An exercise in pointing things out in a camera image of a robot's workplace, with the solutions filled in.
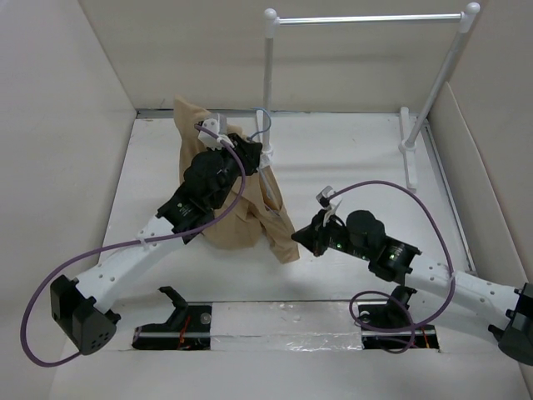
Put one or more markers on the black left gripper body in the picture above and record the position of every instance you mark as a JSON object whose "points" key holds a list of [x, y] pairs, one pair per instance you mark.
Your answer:
{"points": [[231, 170]]}

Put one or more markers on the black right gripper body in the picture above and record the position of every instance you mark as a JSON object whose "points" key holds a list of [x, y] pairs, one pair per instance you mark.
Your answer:
{"points": [[330, 235]]}

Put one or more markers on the beige t shirt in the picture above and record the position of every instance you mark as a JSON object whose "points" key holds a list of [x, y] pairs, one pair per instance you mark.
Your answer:
{"points": [[259, 213]]}

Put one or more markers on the blue wire hanger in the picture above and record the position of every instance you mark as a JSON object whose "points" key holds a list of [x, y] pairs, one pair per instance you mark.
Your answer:
{"points": [[264, 122]]}

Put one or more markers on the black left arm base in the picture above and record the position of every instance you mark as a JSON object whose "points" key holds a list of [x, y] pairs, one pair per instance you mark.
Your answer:
{"points": [[188, 328]]}

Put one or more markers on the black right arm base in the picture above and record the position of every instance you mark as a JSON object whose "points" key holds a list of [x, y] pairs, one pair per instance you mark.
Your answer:
{"points": [[384, 323]]}

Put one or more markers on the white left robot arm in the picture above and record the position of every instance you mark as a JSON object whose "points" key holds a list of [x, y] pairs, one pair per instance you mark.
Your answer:
{"points": [[82, 306]]}

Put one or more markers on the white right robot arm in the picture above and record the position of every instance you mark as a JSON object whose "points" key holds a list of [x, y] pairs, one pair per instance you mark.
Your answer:
{"points": [[427, 293]]}

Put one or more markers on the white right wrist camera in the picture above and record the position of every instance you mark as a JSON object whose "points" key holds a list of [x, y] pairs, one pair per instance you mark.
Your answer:
{"points": [[329, 201]]}

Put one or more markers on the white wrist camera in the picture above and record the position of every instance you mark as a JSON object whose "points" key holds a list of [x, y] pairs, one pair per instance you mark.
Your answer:
{"points": [[329, 201], [214, 129]]}

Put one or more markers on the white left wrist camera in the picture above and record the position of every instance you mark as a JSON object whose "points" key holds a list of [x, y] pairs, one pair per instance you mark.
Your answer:
{"points": [[214, 129]]}

